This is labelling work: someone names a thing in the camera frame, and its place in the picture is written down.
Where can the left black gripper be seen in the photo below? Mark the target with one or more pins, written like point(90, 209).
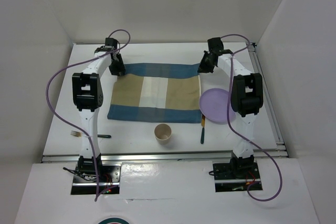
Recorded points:
point(120, 68)

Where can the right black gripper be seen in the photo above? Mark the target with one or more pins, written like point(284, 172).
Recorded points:
point(202, 68)

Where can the blue tan white placemat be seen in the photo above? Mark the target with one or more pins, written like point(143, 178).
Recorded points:
point(157, 93)

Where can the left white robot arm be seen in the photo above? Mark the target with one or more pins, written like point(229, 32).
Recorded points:
point(88, 98)

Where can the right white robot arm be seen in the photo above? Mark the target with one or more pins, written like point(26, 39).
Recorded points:
point(245, 99)

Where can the purple plate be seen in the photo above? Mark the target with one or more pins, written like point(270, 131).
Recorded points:
point(213, 105)

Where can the beige cup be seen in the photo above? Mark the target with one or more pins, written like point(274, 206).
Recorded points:
point(162, 133)

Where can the green round sticker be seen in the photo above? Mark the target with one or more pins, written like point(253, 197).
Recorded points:
point(113, 220)

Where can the green handled gold knife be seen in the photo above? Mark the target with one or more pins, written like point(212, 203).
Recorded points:
point(203, 129)

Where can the right aluminium rail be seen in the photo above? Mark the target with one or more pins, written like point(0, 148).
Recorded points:
point(267, 131)

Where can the aluminium rail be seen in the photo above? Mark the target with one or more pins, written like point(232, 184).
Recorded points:
point(279, 152)
point(267, 131)

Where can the green handled gold fork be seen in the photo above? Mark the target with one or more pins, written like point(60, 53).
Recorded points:
point(78, 134)

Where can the front aluminium rail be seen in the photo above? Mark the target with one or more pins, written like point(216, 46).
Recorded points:
point(279, 152)

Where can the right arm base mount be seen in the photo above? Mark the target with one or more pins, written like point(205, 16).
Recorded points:
point(226, 181)

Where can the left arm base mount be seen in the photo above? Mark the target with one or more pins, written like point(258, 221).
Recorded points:
point(86, 184)

